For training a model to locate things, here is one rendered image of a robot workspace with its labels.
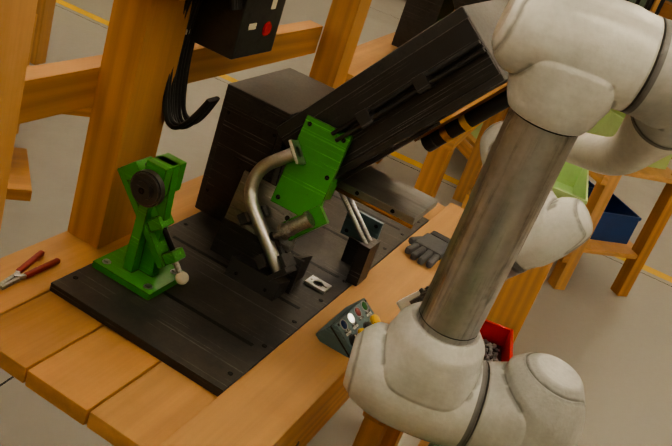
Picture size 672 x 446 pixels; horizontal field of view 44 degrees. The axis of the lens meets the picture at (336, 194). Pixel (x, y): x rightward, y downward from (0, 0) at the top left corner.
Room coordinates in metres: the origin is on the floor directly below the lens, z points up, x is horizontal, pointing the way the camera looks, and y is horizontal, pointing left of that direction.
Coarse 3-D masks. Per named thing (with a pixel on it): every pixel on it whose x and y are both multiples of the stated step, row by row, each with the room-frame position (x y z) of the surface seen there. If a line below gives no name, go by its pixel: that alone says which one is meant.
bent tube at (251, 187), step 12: (276, 156) 1.68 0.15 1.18; (288, 156) 1.67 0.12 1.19; (300, 156) 1.69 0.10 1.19; (264, 168) 1.67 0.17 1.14; (252, 180) 1.67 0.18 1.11; (252, 192) 1.66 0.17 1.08; (252, 204) 1.65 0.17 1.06; (252, 216) 1.64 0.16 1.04; (264, 228) 1.63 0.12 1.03; (264, 240) 1.61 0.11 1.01; (264, 252) 1.60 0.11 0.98; (276, 252) 1.61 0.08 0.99; (276, 264) 1.59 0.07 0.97
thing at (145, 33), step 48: (0, 0) 1.20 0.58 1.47; (144, 0) 1.56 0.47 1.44; (336, 0) 2.54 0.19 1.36; (0, 48) 1.21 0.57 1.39; (144, 48) 1.56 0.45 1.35; (336, 48) 2.52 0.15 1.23; (0, 96) 1.23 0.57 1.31; (96, 96) 1.58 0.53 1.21; (144, 96) 1.60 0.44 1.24; (0, 144) 1.24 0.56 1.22; (96, 144) 1.57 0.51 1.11; (144, 144) 1.63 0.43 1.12; (0, 192) 1.26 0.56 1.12; (96, 192) 1.56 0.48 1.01; (96, 240) 1.56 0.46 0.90
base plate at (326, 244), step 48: (336, 192) 2.22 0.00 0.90; (192, 240) 1.69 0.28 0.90; (336, 240) 1.94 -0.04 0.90; (384, 240) 2.03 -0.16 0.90; (96, 288) 1.39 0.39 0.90; (192, 288) 1.50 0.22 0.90; (240, 288) 1.57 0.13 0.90; (336, 288) 1.70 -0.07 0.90; (144, 336) 1.30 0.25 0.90; (192, 336) 1.34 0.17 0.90; (240, 336) 1.40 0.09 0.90; (288, 336) 1.45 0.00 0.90
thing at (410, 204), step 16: (352, 176) 1.83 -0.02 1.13; (368, 176) 1.86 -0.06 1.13; (384, 176) 1.89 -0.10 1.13; (352, 192) 1.77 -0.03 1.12; (368, 192) 1.77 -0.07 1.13; (384, 192) 1.80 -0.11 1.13; (400, 192) 1.83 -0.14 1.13; (416, 192) 1.86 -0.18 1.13; (384, 208) 1.74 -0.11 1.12; (400, 208) 1.74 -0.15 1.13; (416, 208) 1.77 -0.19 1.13; (432, 208) 1.84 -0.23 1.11
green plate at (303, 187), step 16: (304, 128) 1.72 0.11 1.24; (320, 128) 1.71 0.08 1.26; (336, 128) 1.71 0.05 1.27; (304, 144) 1.71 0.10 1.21; (320, 144) 1.70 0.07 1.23; (336, 144) 1.69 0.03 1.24; (320, 160) 1.69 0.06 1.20; (336, 160) 1.68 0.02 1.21; (288, 176) 1.69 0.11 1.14; (304, 176) 1.68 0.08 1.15; (320, 176) 1.67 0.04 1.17; (288, 192) 1.68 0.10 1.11; (304, 192) 1.67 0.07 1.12; (320, 192) 1.66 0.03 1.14; (288, 208) 1.66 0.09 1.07; (304, 208) 1.66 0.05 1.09
